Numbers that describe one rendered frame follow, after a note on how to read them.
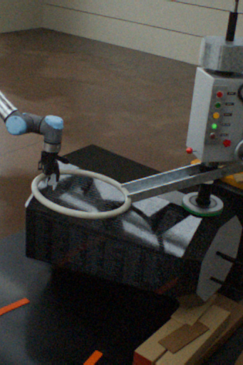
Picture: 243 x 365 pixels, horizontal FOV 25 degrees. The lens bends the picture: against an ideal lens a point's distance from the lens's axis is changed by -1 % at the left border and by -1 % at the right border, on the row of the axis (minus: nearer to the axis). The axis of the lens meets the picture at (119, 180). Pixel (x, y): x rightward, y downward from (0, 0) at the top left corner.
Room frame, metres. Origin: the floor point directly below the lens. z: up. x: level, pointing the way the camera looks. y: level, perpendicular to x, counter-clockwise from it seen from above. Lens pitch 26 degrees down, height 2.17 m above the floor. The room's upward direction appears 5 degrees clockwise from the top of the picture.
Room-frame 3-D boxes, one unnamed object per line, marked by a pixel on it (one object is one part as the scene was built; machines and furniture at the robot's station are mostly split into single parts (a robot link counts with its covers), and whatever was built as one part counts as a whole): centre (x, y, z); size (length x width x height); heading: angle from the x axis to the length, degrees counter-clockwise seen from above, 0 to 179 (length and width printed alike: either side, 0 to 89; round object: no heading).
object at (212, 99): (2.42, -0.41, 1.39); 0.08 x 0.03 x 0.28; 106
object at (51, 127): (2.52, 0.35, 1.21); 0.10 x 0.09 x 0.12; 73
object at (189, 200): (2.55, -0.45, 0.87); 0.21 x 0.21 x 0.01
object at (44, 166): (2.51, 0.36, 1.04); 0.09 x 0.08 x 0.12; 136
